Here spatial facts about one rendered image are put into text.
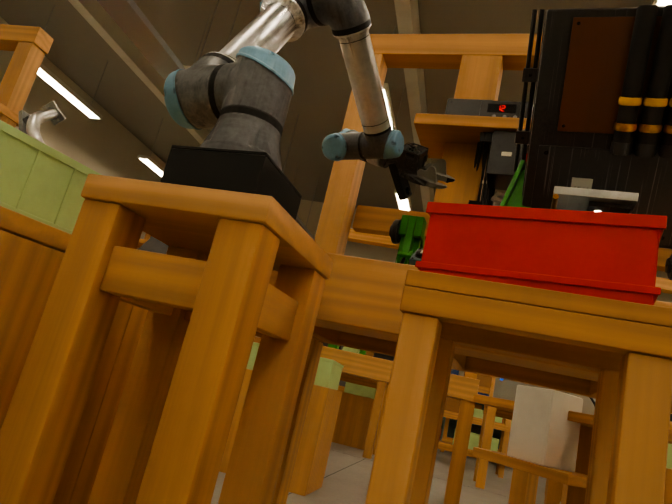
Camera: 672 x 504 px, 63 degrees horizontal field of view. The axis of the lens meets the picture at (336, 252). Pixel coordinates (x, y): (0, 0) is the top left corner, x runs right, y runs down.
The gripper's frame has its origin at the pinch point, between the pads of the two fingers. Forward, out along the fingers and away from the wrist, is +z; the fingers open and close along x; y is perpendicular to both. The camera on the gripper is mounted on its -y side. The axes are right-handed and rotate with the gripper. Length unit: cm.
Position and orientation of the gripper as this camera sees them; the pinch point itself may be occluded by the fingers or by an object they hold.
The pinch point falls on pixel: (446, 184)
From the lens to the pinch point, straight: 157.8
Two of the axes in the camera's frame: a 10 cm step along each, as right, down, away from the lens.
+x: 5.4, -4.1, 7.4
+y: 1.2, -8.3, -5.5
